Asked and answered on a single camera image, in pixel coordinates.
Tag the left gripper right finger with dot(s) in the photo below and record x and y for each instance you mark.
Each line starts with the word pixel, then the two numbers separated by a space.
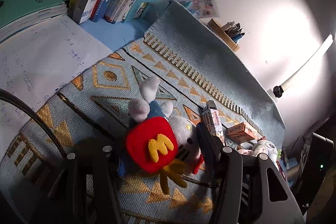
pixel 247 189

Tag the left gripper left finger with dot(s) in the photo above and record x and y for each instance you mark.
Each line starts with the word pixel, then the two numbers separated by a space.
pixel 85 189

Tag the red plush toy with M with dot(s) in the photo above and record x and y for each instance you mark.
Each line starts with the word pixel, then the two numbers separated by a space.
pixel 158 142

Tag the long red snack box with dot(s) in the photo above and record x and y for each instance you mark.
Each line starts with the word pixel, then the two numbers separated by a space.
pixel 211 118

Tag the white patterned round toy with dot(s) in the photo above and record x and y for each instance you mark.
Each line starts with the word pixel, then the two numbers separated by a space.
pixel 262 146

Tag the orange small carton box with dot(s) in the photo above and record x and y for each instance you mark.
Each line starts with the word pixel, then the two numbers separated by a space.
pixel 242 132

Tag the white tube desk lamp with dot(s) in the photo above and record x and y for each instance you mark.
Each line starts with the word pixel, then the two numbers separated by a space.
pixel 279 90

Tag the blue patterned woven mat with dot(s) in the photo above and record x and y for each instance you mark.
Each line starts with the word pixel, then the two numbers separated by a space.
pixel 194 66

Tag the white paper sheet with writing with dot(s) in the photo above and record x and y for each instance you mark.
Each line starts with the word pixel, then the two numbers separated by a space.
pixel 39 60

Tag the wooden pen holder box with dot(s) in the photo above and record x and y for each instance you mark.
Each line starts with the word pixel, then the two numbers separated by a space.
pixel 216 28

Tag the teal workbook stack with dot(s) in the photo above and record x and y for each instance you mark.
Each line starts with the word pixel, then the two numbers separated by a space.
pixel 17 15

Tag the printed card on wall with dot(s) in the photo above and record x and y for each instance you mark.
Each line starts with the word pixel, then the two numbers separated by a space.
pixel 201 8

